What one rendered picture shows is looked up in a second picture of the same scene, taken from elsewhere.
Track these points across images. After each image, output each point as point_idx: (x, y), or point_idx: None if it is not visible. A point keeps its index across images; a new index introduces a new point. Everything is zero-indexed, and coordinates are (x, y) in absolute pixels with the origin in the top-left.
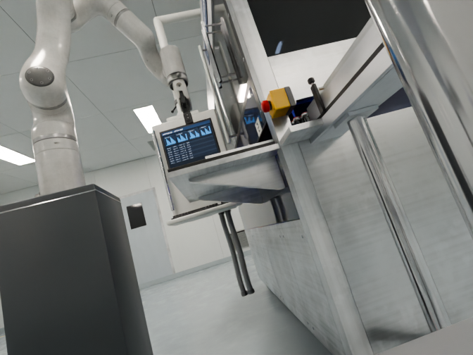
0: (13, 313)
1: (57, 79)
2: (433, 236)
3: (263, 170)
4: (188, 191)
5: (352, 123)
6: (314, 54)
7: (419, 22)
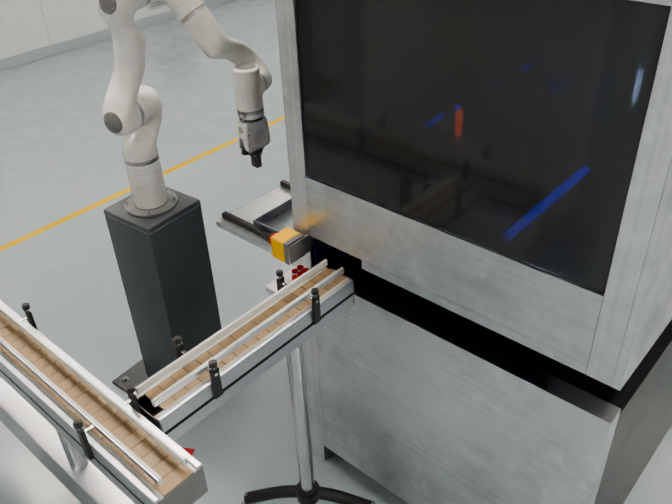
0: (122, 270)
1: (125, 126)
2: (399, 430)
3: None
4: None
5: None
6: (355, 207)
7: None
